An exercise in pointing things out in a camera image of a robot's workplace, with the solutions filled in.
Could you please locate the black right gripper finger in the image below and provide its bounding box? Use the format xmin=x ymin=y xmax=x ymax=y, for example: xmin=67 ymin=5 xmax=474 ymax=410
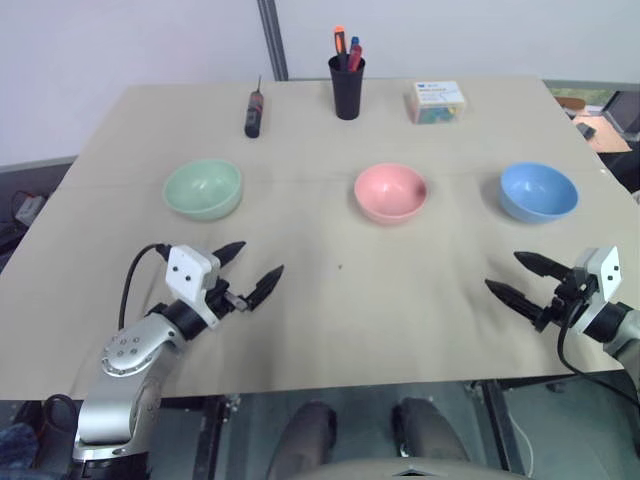
xmin=513 ymin=250 xmax=572 ymax=283
xmin=484 ymin=279 xmax=550 ymax=333

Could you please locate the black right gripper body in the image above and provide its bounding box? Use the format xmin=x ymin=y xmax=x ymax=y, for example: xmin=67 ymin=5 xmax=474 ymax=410
xmin=546 ymin=266 xmax=600 ymax=327

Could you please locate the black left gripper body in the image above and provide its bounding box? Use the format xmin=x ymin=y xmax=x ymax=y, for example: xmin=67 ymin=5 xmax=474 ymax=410
xmin=207 ymin=264 xmax=250 ymax=319

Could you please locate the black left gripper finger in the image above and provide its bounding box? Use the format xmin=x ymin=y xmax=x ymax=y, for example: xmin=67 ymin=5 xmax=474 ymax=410
xmin=244 ymin=263 xmax=287 ymax=313
xmin=212 ymin=240 xmax=248 ymax=268

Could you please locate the green bowl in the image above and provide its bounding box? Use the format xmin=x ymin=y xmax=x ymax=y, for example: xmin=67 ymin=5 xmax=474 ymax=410
xmin=161 ymin=158 xmax=245 ymax=223

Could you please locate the blue bowl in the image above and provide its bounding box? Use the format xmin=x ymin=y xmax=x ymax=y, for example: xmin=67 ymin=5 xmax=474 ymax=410
xmin=498 ymin=160 xmax=580 ymax=225

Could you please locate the beige table cloth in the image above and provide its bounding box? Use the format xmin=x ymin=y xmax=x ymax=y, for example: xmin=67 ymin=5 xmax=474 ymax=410
xmin=0 ymin=74 xmax=640 ymax=402

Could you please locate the metal table leg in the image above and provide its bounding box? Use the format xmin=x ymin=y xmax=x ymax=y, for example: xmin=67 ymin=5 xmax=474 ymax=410
xmin=478 ymin=379 xmax=532 ymax=480

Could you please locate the black screwdriver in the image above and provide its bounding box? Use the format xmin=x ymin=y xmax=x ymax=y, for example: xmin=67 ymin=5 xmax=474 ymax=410
xmin=243 ymin=74 xmax=267 ymax=140

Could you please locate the brown desk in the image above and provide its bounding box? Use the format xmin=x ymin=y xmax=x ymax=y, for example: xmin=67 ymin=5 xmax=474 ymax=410
xmin=569 ymin=113 xmax=632 ymax=153

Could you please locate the red bowl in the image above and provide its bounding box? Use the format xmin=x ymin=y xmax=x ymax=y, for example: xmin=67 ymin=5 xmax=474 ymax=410
xmin=353 ymin=162 xmax=430 ymax=225

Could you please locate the dark rounded shape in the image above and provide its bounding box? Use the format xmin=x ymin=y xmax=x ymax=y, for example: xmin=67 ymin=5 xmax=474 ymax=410
xmin=263 ymin=399 xmax=338 ymax=480

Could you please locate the dark monitor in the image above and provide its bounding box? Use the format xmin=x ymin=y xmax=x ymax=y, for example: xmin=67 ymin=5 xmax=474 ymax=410
xmin=601 ymin=89 xmax=640 ymax=142

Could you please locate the black pen cup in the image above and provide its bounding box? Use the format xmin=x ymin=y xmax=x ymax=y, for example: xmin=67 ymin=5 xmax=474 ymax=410
xmin=327 ymin=54 xmax=367 ymax=121

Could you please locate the clear box of coloured clips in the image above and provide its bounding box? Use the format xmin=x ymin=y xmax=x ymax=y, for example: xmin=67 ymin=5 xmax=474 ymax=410
xmin=403 ymin=79 xmax=469 ymax=127

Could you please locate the grey power adapter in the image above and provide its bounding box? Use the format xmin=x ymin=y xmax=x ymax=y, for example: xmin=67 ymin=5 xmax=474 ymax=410
xmin=13 ymin=193 xmax=49 ymax=224

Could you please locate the grey rounded robot body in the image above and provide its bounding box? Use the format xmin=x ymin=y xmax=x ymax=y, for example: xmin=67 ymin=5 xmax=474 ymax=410
xmin=298 ymin=456 xmax=507 ymax=480

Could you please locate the orange marker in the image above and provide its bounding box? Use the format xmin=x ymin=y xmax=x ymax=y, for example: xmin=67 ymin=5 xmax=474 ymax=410
xmin=331 ymin=27 xmax=350 ymax=71

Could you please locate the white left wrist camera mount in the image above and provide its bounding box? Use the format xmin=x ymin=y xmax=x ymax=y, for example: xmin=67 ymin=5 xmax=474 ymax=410
xmin=166 ymin=244 xmax=223 ymax=330

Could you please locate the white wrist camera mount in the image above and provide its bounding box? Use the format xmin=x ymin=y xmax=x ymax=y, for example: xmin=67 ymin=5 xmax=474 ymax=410
xmin=569 ymin=244 xmax=623 ymax=337
xmin=166 ymin=244 xmax=223 ymax=330

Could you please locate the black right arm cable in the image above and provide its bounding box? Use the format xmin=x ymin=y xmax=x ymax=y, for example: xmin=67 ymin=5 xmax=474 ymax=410
xmin=556 ymin=298 xmax=640 ymax=407

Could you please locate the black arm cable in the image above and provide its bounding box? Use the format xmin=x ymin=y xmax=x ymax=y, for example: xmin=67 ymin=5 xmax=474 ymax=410
xmin=118 ymin=242 xmax=171 ymax=331
xmin=556 ymin=298 xmax=640 ymax=407

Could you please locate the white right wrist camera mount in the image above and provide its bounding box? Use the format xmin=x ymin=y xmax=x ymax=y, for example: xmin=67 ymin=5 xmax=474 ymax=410
xmin=569 ymin=244 xmax=623 ymax=337

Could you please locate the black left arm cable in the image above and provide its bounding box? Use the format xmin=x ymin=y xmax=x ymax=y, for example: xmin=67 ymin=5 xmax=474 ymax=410
xmin=118 ymin=242 xmax=171 ymax=331

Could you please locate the black looped strap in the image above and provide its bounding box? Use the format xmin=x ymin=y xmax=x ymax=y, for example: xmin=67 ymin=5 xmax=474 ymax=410
xmin=41 ymin=393 xmax=82 ymax=454

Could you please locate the grey vertical post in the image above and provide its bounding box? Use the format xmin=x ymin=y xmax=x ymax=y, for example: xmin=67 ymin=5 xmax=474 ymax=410
xmin=256 ymin=0 xmax=292 ymax=82

